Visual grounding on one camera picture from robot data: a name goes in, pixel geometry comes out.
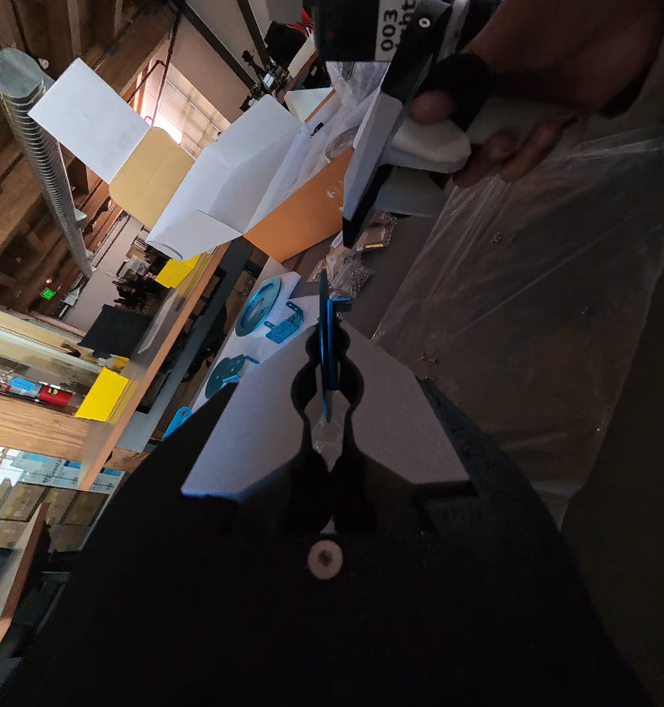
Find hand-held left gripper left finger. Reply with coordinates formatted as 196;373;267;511
180;328;333;500

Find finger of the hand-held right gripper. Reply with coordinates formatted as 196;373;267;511
342;91;405;248

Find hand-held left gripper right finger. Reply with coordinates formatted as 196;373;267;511
336;323;472;487

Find small screws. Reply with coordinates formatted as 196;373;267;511
417;232;589;382

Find grey desk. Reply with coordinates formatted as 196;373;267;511
111;0;664;707

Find person's right hand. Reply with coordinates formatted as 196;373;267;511
409;0;664;190

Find teal round perforated plate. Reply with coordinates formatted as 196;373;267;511
205;355;260;400

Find bubble wrap bundle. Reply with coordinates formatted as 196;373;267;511
326;60;388;106

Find pile of screw bags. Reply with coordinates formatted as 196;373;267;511
309;210;398;299

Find white foam tray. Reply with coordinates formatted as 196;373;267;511
185;271;333;421

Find wooden workbench with black legs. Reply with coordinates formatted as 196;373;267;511
75;243;255;492

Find workbench with dark equipment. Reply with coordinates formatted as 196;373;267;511
238;50;294;111

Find orange and white cardboard box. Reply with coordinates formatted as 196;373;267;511
28;58;449;263

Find clear plastic bag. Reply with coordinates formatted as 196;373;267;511
310;124;664;525

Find blue multi-hole box bracket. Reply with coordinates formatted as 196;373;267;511
263;302;304;345

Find blue ring plate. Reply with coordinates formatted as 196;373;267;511
235;277;282;338

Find oval silver air duct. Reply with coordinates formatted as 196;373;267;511
0;47;95;278

